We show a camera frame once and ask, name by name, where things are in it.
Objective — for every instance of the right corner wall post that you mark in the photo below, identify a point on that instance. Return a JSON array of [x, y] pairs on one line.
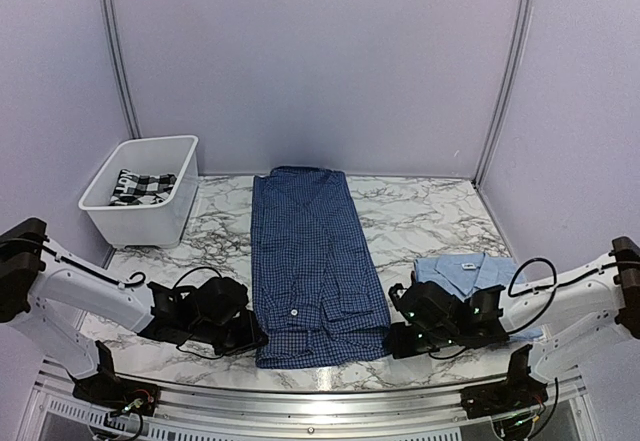
[[514, 58]]

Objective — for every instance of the black white checked shirt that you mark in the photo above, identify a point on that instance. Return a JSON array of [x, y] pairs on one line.
[[134, 189]]

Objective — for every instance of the light blue folded shirt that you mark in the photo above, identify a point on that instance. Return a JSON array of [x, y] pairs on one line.
[[464, 274]]

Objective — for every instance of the white plastic bin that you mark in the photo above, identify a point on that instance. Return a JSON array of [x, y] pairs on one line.
[[159, 225]]

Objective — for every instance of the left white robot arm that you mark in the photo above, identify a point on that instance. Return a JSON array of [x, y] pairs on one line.
[[36, 270]]

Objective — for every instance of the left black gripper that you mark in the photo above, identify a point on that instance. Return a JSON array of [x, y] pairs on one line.
[[251, 340]]

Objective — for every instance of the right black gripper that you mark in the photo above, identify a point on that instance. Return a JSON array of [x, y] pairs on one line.
[[400, 348]]

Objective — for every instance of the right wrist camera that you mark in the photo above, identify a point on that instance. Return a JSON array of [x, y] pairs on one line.
[[396, 293]]

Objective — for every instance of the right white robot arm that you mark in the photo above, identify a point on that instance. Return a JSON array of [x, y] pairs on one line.
[[569, 315]]

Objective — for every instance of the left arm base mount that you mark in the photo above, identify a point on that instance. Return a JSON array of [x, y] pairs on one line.
[[122, 395]]

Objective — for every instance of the dark blue checked shirt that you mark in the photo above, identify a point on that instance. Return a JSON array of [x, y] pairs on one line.
[[315, 290]]

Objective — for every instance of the aluminium front frame rail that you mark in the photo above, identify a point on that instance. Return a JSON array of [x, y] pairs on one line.
[[187, 412]]

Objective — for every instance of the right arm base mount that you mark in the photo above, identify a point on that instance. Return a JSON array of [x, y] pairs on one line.
[[518, 390]]

